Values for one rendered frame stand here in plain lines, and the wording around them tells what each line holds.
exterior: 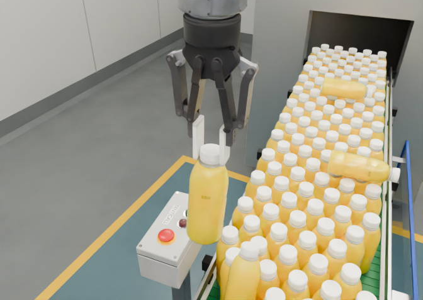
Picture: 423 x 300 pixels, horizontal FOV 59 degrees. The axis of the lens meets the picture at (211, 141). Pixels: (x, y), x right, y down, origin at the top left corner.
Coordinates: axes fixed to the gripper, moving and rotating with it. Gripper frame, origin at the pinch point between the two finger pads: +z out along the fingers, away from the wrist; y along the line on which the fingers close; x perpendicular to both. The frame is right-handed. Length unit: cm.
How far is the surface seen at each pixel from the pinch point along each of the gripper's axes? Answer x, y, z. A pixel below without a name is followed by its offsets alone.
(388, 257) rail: 28, 37, 43
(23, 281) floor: 32, -120, 142
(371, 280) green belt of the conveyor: 26, 35, 51
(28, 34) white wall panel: 182, -235, 69
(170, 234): 4.0, -11.3, 30.5
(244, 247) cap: 4.3, 5.7, 27.4
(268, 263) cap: 7.3, 10.4, 33.7
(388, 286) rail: 19, 37, 43
